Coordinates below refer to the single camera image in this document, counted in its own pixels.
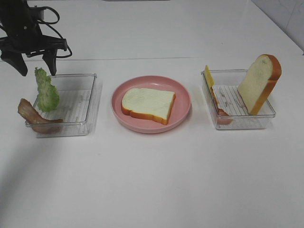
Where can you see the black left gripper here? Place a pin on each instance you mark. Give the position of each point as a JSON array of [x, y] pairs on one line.
[[29, 31]]

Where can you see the green lettuce leaf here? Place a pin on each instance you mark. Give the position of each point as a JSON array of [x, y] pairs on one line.
[[48, 96]]

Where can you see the bread slice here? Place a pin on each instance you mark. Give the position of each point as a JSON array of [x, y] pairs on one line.
[[259, 82], [148, 104]]

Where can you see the yellow cheese slice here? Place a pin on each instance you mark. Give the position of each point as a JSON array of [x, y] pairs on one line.
[[208, 77]]

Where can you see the clear left plastic tray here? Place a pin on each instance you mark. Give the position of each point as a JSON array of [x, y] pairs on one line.
[[78, 106]]

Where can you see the clear plastic tray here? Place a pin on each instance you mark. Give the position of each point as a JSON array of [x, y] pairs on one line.
[[78, 106], [225, 89]]

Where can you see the pink round plate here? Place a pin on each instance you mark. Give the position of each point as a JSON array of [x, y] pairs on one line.
[[179, 111]]

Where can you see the clear right plastic tray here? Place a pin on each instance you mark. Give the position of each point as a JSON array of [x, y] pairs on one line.
[[225, 89]]

